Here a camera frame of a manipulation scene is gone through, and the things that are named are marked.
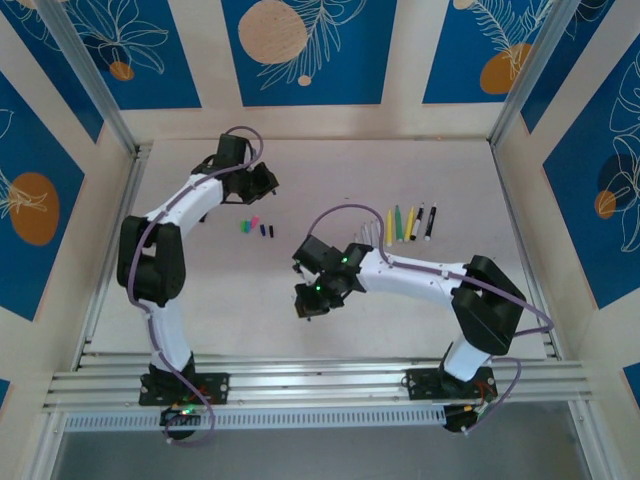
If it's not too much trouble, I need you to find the black controller circuit board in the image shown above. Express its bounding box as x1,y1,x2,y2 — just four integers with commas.
159,404,202,428

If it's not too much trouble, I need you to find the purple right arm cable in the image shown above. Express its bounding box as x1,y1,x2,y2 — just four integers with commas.
307,203,555,436

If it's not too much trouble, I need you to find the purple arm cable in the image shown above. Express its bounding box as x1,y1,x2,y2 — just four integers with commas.
128,124,265,448
307,203,555,436

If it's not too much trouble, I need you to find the aluminium mounting rail beam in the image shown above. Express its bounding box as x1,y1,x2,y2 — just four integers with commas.
42,355,596,415

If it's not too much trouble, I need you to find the aluminium side rail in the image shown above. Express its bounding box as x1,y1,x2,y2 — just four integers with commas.
74,143,154,371
490,142,561,361

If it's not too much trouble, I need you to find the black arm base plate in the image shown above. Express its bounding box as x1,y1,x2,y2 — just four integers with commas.
138,372,231,407
405,367,497,402

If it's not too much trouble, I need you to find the white slotted cable duct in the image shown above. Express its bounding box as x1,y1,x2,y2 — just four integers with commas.
63,405,447,434

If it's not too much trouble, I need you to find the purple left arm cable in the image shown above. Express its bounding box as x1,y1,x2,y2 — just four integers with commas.
128,124,265,448

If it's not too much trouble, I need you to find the black cable connector block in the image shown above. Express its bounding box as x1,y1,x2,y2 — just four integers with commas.
442,403,475,435

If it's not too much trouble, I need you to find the aluminium frame post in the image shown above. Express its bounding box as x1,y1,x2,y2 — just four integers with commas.
37,0,140,157
489,0,586,147

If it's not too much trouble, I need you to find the aluminium frame leg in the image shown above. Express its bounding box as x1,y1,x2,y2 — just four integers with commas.
567,399,604,480
29,412,69,480

